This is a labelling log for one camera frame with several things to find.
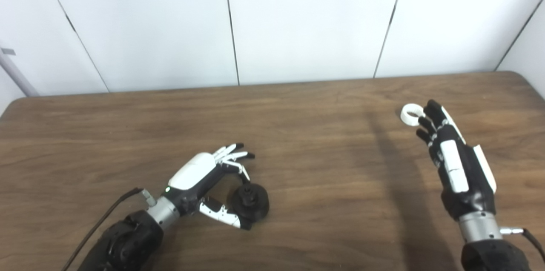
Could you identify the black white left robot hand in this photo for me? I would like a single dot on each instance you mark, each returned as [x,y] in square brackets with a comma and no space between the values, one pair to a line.
[191,173]

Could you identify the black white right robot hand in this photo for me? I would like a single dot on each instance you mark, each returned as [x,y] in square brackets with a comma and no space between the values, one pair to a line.
[460,169]

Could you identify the round black plastic part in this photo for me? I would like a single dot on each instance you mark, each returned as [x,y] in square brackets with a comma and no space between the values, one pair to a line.
[255,203]

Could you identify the grey metal pole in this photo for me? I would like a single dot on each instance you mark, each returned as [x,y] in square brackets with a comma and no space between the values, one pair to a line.
[17,73]

